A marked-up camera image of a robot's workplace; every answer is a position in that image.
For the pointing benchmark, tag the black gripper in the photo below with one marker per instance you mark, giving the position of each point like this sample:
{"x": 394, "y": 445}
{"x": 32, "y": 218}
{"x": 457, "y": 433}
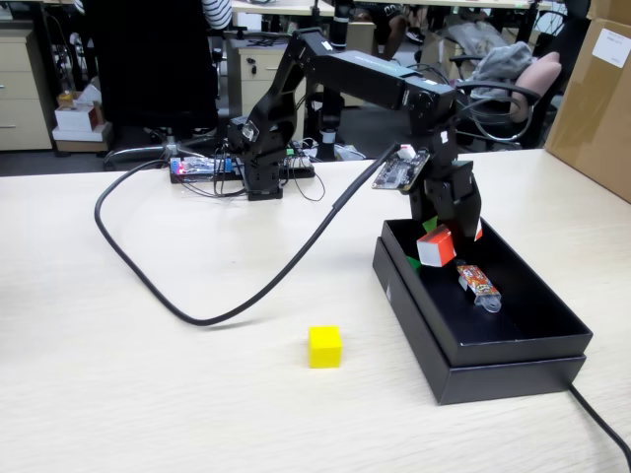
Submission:
{"x": 439, "y": 170}

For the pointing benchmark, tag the red white carton box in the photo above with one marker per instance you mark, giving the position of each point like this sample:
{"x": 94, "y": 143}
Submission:
{"x": 436, "y": 246}

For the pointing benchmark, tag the green wooden cube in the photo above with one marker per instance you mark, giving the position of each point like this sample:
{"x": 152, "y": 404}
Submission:
{"x": 413, "y": 262}

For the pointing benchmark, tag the yellow wooden cube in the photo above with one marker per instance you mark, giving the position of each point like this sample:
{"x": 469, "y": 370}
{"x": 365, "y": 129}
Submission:
{"x": 325, "y": 347}

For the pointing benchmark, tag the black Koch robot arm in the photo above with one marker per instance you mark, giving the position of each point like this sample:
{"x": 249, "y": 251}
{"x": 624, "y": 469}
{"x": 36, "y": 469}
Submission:
{"x": 365, "y": 74}

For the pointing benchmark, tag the black cardboard box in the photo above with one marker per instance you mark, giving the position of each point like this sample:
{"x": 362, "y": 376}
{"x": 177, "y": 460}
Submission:
{"x": 517, "y": 352}

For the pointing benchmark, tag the large labelled cardboard box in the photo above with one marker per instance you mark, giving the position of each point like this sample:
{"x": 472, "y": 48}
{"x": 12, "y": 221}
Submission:
{"x": 591, "y": 123}

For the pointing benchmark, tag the black open box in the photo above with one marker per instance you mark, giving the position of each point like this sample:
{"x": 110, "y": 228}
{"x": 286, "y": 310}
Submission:
{"x": 512, "y": 382}

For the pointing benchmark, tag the small brown cardboard box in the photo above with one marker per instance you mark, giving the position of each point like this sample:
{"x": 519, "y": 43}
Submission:
{"x": 611, "y": 10}

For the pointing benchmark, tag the flat white brown box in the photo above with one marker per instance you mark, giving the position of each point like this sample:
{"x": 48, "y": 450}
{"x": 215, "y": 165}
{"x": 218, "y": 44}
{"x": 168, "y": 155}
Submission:
{"x": 79, "y": 138}

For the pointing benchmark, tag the colourful candy tube packet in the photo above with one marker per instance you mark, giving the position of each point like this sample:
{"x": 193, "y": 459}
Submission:
{"x": 475, "y": 283}

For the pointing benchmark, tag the small white packet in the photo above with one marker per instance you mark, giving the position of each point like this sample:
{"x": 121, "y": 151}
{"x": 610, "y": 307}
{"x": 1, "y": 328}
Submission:
{"x": 351, "y": 153}

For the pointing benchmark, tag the black pole with white rings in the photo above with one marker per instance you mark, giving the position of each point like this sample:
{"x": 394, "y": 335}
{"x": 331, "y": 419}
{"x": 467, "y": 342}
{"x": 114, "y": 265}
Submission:
{"x": 330, "y": 113}

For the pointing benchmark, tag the grey cloth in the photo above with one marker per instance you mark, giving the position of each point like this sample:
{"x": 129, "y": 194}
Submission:
{"x": 508, "y": 64}

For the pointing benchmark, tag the black office chair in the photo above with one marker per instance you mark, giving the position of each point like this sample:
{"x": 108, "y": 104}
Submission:
{"x": 539, "y": 79}
{"x": 153, "y": 64}

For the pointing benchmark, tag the person in dark clothes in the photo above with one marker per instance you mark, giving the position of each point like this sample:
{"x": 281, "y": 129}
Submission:
{"x": 394, "y": 29}

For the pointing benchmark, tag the controller board with red LED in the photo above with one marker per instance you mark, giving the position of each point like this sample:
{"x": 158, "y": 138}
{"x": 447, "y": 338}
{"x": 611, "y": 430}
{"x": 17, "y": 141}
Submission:
{"x": 197, "y": 165}

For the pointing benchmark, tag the beige office desk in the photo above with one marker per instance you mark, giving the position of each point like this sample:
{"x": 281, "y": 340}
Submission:
{"x": 256, "y": 6}

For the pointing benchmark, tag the person in striped shirt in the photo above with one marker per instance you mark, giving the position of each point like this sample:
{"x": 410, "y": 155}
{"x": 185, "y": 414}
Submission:
{"x": 217, "y": 12}

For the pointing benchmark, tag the white open carton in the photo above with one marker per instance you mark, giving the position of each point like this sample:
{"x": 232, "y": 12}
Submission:
{"x": 74, "y": 118}

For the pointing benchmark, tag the beige drawer cabinet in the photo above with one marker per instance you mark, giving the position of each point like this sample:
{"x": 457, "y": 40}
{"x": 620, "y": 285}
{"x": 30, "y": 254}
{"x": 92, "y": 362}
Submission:
{"x": 22, "y": 98}

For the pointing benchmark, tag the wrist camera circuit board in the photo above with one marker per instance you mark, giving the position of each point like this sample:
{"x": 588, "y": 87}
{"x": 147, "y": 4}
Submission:
{"x": 399, "y": 170}

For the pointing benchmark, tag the beige pedestal with key lock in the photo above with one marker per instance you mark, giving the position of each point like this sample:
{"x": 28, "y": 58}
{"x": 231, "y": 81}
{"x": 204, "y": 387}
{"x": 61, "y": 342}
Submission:
{"x": 256, "y": 84}

